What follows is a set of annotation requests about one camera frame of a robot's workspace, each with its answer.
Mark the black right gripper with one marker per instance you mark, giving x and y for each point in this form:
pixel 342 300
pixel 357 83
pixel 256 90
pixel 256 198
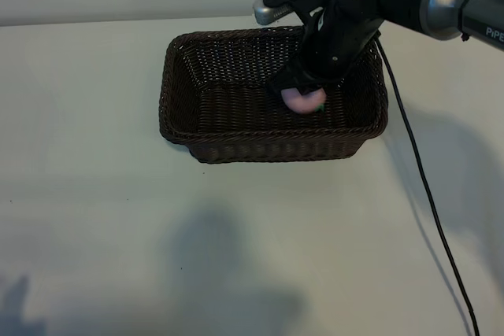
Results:
pixel 334 45

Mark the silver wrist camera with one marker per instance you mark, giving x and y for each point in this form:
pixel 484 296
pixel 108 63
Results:
pixel 264 11

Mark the black and silver right robot arm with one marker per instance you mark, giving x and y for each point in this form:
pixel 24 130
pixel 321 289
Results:
pixel 453 1

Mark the pink peach with green leaf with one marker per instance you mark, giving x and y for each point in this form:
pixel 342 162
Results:
pixel 299 104

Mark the dark brown woven basket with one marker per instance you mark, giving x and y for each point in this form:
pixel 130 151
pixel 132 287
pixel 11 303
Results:
pixel 236 115

